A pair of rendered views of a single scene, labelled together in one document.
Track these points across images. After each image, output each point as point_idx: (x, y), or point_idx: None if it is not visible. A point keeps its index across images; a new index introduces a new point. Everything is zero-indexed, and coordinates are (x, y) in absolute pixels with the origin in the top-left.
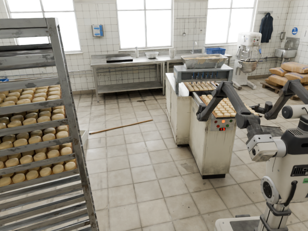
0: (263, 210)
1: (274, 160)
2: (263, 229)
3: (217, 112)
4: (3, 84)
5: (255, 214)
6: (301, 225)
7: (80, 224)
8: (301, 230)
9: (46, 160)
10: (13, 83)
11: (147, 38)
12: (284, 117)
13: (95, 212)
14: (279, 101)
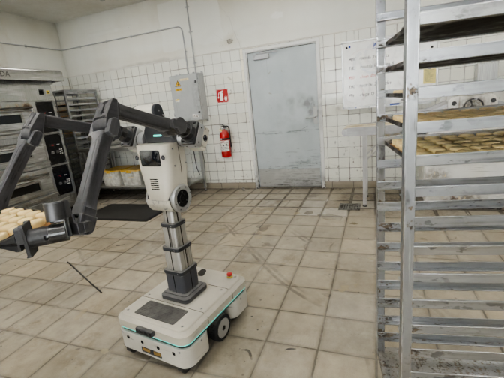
0: (74, 376)
1: (179, 158)
2: (187, 253)
3: (41, 219)
4: (442, 4)
5: (93, 377)
6: (76, 341)
7: (397, 224)
8: (88, 337)
9: (420, 112)
10: (433, 7)
11: None
12: (160, 115)
13: (397, 372)
14: (22, 161)
